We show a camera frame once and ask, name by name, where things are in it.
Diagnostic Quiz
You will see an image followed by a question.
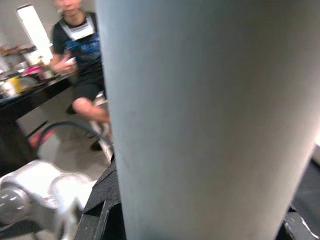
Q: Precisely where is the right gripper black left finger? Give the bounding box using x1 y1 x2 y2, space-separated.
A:
77 159 127 240

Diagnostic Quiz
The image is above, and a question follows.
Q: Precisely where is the person in black shirt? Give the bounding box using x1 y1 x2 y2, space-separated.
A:
48 0 112 152

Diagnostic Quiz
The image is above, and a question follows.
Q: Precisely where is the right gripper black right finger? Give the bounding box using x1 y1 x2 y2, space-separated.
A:
276 152 320 240

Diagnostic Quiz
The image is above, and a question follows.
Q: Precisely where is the black desk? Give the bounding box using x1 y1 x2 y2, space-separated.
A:
0 74 76 176

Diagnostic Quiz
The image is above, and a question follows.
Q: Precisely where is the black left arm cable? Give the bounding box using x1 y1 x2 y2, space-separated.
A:
37 121 113 156

